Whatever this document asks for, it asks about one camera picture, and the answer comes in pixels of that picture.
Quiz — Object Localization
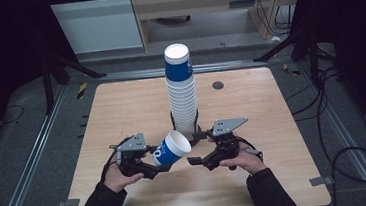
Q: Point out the bundle of hanging black cables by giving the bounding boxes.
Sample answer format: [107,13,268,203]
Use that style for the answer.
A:
[255,0,297,39]

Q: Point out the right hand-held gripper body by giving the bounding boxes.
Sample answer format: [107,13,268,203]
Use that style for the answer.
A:
[204,116,254,173]

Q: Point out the thin black floor cable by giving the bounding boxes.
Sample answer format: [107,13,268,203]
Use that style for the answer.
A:
[0,103,27,130]

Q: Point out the dark round table grommet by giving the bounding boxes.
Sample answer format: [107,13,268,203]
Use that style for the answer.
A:
[211,80,225,91]

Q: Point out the left hand-held gripper cable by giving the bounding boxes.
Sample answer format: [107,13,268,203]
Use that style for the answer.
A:
[96,136,136,185]

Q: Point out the white cabinet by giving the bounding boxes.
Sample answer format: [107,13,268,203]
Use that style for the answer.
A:
[49,0,144,57]

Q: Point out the grey tape piece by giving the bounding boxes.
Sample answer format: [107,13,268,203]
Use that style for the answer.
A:
[308,174,335,188]
[55,197,82,206]

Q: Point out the metal floor rail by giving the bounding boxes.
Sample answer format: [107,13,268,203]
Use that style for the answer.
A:
[0,84,78,206]
[296,56,366,206]
[98,58,268,83]

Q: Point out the hand-held gripper cable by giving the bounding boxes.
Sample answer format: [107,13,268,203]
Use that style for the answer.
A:
[96,136,136,185]
[236,134,264,163]

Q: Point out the person's left hand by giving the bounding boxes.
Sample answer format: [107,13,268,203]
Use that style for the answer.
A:
[101,156,147,195]

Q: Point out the black cup holder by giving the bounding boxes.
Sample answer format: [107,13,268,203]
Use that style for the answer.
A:
[169,107,205,149]

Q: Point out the stack of paper cups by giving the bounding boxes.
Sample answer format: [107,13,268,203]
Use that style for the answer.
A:
[162,41,201,142]

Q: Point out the blue and white paper cup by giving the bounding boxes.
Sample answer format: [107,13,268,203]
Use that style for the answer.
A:
[149,127,194,168]

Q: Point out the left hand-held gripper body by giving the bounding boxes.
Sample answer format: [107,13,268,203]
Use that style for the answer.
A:
[113,130,161,183]

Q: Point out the yellow and black tape strip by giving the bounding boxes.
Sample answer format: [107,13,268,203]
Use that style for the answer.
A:
[75,81,90,100]
[282,62,302,78]

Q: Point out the right hand-held gripper cable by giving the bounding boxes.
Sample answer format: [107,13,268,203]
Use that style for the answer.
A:
[236,134,264,163]

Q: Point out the person's right hand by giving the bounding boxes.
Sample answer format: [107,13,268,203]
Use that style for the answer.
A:
[216,135,269,179]

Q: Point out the black metal stand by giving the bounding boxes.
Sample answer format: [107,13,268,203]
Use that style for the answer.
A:
[250,26,339,95]
[39,49,111,116]

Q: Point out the thick black floor cable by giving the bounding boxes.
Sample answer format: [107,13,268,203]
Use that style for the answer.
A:
[282,62,366,206]

